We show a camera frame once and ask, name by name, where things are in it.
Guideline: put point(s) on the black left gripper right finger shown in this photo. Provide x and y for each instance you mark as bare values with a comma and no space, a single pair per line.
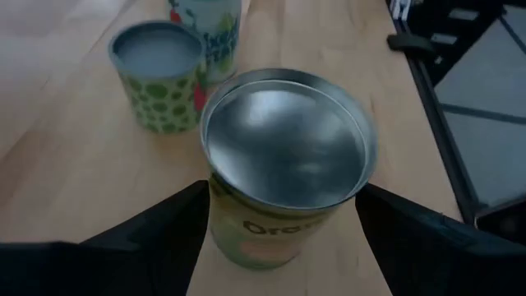
431,255

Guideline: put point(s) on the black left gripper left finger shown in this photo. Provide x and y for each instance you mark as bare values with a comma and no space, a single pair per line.
123,255

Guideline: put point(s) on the green polka dot peas can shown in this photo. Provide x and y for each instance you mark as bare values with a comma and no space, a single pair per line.
160,103

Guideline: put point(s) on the yellow-green oranges can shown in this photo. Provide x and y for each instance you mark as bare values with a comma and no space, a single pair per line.
287,144

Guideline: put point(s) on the white mixed vegetables can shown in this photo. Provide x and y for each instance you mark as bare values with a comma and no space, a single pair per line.
218,41

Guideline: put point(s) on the black table edge clamp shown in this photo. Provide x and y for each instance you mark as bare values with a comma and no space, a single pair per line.
411,42

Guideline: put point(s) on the black aluminium table frame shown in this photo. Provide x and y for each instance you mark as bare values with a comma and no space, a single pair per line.
441,135

